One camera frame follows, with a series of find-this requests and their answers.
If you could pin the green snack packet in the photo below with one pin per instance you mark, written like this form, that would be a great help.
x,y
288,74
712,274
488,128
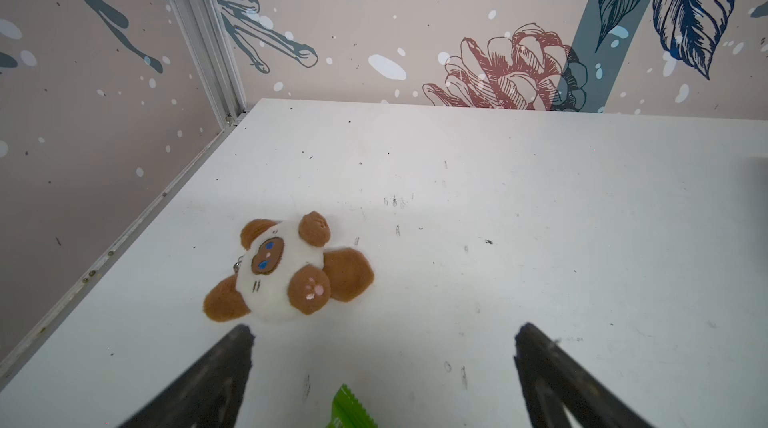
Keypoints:
x,y
348,412

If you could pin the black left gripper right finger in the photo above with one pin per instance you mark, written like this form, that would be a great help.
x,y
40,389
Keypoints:
x,y
557,389

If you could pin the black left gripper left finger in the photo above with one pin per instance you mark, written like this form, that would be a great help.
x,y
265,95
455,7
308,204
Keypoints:
x,y
209,393

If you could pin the aluminium frame post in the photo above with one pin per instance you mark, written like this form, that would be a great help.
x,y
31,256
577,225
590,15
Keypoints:
x,y
205,35

